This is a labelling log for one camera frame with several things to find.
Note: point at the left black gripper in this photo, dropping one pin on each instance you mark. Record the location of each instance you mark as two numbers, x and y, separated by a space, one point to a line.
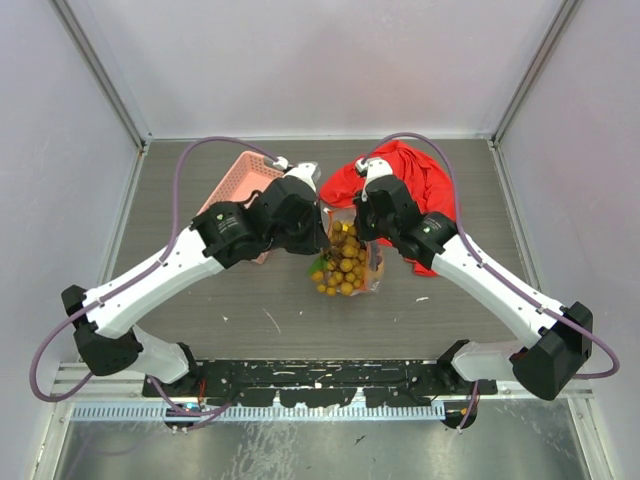
317 239

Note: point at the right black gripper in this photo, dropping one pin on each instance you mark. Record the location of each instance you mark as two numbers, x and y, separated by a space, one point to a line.
361 204

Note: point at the clear zip top bag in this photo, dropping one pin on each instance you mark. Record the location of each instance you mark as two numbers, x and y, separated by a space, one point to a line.
375 263

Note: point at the brown longan bunch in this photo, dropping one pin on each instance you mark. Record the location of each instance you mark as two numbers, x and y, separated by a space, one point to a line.
340 268

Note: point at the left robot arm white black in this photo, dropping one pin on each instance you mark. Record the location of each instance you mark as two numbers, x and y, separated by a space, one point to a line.
105 318

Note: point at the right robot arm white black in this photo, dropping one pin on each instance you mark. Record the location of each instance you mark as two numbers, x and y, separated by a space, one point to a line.
553 340

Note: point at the pink plastic basket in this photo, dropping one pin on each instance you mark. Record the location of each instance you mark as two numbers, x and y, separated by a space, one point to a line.
240 180

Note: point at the red cloth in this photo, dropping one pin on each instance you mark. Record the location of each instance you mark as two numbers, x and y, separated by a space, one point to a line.
430 187

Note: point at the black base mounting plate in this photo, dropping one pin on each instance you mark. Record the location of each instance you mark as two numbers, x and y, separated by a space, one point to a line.
315 384

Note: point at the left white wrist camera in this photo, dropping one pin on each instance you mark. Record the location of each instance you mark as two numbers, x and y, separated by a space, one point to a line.
307 172

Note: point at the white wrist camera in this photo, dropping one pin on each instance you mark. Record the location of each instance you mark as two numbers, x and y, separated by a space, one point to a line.
372 169
307 172

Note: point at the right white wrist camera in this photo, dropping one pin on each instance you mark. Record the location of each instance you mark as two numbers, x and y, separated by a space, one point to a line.
372 169

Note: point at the white slotted cable duct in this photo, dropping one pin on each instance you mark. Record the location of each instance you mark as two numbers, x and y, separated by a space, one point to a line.
148 411

